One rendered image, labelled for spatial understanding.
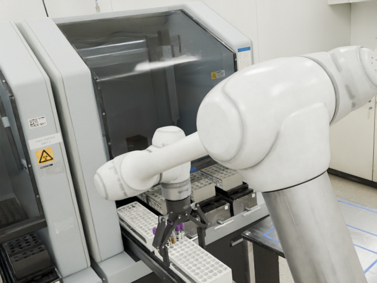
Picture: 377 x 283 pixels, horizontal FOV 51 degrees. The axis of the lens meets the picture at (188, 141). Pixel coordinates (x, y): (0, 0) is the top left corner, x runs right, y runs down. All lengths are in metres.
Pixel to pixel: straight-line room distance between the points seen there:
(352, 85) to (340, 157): 3.08
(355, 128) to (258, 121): 3.05
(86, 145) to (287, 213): 0.92
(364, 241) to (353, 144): 2.24
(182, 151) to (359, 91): 0.41
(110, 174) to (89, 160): 0.40
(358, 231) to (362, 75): 0.89
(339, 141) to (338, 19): 1.14
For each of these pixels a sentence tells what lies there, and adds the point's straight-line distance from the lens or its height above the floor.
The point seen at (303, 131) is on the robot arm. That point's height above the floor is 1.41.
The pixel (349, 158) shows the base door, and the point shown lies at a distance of 3.66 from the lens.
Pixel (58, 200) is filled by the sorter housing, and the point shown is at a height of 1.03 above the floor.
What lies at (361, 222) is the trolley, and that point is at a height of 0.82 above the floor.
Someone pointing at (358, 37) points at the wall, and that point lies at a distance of 4.15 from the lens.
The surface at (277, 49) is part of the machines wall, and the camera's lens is 3.43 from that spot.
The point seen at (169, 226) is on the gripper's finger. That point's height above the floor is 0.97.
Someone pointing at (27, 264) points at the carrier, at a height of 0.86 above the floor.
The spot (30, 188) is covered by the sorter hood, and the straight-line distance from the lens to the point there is 1.34.
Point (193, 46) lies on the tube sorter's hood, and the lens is 1.61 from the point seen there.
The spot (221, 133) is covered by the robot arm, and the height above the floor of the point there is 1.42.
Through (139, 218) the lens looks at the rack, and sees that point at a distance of 1.51.
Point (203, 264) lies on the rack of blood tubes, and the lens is 1.22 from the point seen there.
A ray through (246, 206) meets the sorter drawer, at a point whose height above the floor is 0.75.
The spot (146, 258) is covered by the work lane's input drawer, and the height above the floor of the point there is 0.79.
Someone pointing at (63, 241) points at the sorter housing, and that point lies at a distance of 1.46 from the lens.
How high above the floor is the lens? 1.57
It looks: 18 degrees down
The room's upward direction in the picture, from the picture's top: 7 degrees counter-clockwise
